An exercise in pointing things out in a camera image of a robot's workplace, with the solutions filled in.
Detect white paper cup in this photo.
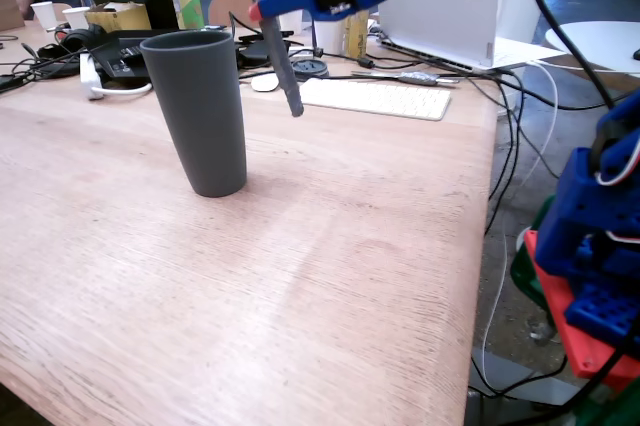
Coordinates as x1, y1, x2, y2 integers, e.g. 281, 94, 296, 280
277, 8, 305, 37
30, 1, 59, 32
61, 6, 92, 31
312, 18, 348, 57

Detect wooden chair back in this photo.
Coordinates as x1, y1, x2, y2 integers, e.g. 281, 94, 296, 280
207, 0, 264, 30

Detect black power brick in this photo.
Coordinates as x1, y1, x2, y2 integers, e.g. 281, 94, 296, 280
236, 30, 294, 70

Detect black round lid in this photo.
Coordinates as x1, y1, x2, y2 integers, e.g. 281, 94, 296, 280
289, 57, 330, 84

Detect yellow drink can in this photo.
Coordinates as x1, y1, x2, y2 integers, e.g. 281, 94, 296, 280
344, 9, 372, 60

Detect white computer mouse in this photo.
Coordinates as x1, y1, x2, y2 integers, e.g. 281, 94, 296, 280
250, 72, 281, 94

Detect white keyboard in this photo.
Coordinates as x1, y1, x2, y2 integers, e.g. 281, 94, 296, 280
297, 77, 452, 122

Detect tall gray cup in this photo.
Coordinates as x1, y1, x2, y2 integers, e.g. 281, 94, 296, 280
139, 29, 249, 199

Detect utensil with gray tape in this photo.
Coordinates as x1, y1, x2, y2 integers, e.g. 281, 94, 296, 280
350, 70, 462, 88

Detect white laptop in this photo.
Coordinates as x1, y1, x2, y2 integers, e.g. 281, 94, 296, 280
375, 0, 567, 73

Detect yellow cardboard box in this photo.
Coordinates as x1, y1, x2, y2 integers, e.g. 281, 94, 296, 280
83, 1, 152, 34

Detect black device with buttons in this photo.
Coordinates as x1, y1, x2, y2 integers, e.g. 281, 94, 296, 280
87, 29, 162, 80

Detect black headphones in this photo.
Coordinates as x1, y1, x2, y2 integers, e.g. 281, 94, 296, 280
36, 24, 109, 80

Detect brown cardboard box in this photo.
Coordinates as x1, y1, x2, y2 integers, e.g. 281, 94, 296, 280
0, 0, 27, 33

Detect round white table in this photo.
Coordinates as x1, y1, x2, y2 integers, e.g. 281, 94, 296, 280
543, 20, 640, 78

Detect green table clamp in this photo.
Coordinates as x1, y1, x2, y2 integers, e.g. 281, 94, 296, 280
508, 194, 640, 426

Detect gray floor plate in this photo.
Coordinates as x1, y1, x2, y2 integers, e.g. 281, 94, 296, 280
468, 348, 587, 405

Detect white charger with cable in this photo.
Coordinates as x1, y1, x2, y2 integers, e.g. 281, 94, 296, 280
78, 52, 154, 102

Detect black hanging cables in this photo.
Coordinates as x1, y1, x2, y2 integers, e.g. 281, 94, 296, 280
468, 69, 527, 238

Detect thick black camera cable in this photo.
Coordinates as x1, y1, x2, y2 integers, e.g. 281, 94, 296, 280
521, 0, 617, 110

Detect black cable tangle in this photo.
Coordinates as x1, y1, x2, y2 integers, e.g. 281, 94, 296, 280
0, 33, 56, 93

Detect thin white cable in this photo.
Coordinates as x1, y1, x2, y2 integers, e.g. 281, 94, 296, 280
478, 59, 561, 395

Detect red robot base plate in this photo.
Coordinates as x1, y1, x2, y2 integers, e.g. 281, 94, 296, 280
523, 229, 640, 383

